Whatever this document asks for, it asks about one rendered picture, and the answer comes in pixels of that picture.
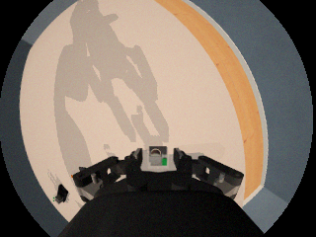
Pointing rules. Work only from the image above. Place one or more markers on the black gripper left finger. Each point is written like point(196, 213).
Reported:
point(89, 180)

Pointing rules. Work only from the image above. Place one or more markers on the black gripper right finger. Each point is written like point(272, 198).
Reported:
point(227, 179)

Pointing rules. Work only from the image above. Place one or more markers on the black rack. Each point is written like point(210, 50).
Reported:
point(61, 192)

